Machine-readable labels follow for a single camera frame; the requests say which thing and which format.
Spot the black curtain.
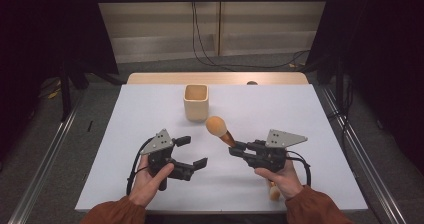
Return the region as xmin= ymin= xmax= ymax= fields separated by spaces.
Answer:
xmin=0 ymin=0 xmax=119 ymax=158
xmin=304 ymin=0 xmax=424 ymax=175

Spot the person's left hand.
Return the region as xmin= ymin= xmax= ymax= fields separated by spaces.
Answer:
xmin=127 ymin=154 xmax=176 ymax=208

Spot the black metal stand post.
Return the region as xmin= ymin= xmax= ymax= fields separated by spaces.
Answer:
xmin=59 ymin=63 xmax=73 ymax=122

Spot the cream square cup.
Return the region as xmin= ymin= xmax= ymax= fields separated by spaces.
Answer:
xmin=183 ymin=83 xmax=210 ymax=122

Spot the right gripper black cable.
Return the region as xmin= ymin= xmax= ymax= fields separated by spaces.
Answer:
xmin=285 ymin=149 xmax=312 ymax=188

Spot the aluminium floor rail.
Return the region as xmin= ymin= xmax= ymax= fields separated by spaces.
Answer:
xmin=7 ymin=90 xmax=88 ymax=224
xmin=319 ymin=85 xmax=409 ymax=224

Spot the beige vertical post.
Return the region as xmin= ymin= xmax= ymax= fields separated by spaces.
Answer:
xmin=215 ymin=0 xmax=224 ymax=57

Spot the white table sheet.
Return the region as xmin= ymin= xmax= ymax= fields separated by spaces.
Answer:
xmin=74 ymin=83 xmax=369 ymax=215

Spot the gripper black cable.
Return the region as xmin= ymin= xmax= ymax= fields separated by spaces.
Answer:
xmin=125 ymin=136 xmax=158 ymax=197
xmin=285 ymin=149 xmax=312 ymax=188

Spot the black wall cable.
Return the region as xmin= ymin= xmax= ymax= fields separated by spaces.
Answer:
xmin=191 ymin=0 xmax=313 ymax=71
xmin=190 ymin=0 xmax=313 ymax=70

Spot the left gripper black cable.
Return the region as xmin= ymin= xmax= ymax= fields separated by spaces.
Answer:
xmin=125 ymin=136 xmax=158 ymax=197

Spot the person's right hand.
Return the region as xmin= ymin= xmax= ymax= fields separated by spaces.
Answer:
xmin=254 ymin=159 xmax=304 ymax=201

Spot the large-headed makeup brush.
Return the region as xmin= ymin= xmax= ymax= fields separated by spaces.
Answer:
xmin=204 ymin=115 xmax=238 ymax=149

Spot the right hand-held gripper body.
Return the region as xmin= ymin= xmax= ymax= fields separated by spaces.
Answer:
xmin=245 ymin=128 xmax=309 ymax=174

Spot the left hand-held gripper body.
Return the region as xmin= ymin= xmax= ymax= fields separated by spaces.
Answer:
xmin=139 ymin=127 xmax=196 ymax=192

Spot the small-headed makeup brush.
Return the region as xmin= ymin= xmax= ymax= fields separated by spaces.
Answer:
xmin=268 ymin=180 xmax=282 ymax=202

